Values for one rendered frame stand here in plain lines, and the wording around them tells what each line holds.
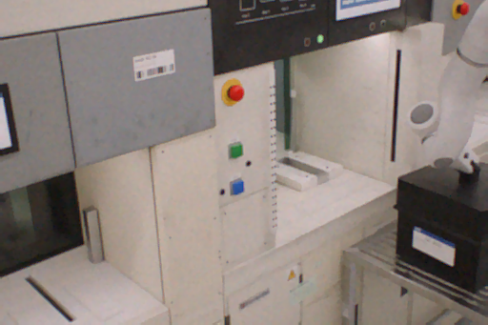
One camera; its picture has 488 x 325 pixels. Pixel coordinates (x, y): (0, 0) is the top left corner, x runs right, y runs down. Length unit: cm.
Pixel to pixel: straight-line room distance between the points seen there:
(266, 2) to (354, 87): 73
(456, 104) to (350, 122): 72
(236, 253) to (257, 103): 41
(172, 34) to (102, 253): 73
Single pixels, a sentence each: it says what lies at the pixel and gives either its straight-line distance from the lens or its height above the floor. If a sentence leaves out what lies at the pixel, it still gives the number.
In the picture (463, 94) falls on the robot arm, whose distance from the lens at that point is 154.
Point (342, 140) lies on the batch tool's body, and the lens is 225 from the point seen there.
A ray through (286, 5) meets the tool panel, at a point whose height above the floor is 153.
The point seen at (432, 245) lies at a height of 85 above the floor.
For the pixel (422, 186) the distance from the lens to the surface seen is 182.
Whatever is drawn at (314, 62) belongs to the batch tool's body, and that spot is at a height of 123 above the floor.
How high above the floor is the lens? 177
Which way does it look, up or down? 21 degrees down
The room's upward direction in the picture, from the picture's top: 2 degrees counter-clockwise
